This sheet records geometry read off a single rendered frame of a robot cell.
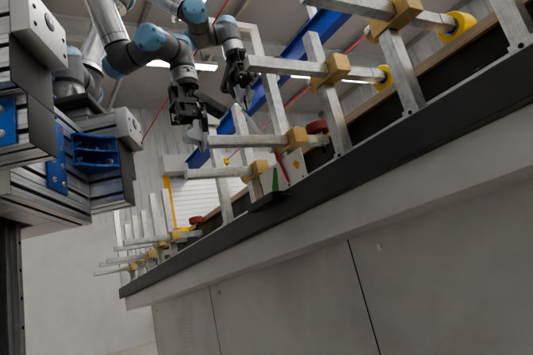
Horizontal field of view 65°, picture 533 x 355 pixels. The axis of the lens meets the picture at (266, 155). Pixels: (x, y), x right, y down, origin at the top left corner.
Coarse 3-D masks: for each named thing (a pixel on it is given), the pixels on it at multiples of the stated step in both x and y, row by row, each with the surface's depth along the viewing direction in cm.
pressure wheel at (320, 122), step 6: (318, 120) 137; (324, 120) 137; (306, 126) 139; (312, 126) 137; (318, 126) 136; (324, 126) 136; (312, 132) 138; (318, 132) 138; (324, 132) 141; (324, 150) 137
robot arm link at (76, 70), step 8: (72, 48) 128; (72, 56) 127; (80, 56) 131; (72, 64) 126; (80, 64) 130; (56, 72) 123; (64, 72) 123; (72, 72) 125; (80, 72) 128; (88, 72) 137; (80, 80) 127; (88, 80) 135
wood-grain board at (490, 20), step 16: (528, 0) 89; (496, 16) 95; (464, 32) 102; (480, 32) 98; (448, 48) 105; (432, 64) 109; (384, 96) 124; (352, 112) 135; (368, 112) 131; (240, 192) 202
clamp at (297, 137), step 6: (288, 132) 130; (294, 132) 128; (300, 132) 129; (306, 132) 130; (288, 138) 130; (294, 138) 127; (300, 138) 128; (306, 138) 129; (288, 144) 130; (294, 144) 129; (300, 144) 130; (282, 150) 133; (288, 150) 133; (294, 150) 134
